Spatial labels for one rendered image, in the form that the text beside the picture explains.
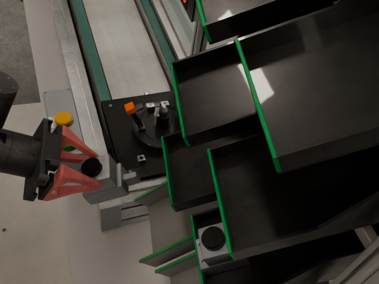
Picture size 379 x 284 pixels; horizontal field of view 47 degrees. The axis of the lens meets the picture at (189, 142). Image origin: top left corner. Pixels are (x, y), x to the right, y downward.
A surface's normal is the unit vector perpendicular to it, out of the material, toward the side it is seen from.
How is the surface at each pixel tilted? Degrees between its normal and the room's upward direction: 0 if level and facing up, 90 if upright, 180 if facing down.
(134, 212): 90
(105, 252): 0
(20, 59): 0
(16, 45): 0
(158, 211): 45
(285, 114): 25
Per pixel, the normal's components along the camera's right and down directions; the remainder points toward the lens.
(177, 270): 0.14, 0.79
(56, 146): 0.56, -0.56
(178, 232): -0.61, -0.40
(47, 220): 0.12, -0.61
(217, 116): -0.30, -0.54
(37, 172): -0.82, -0.25
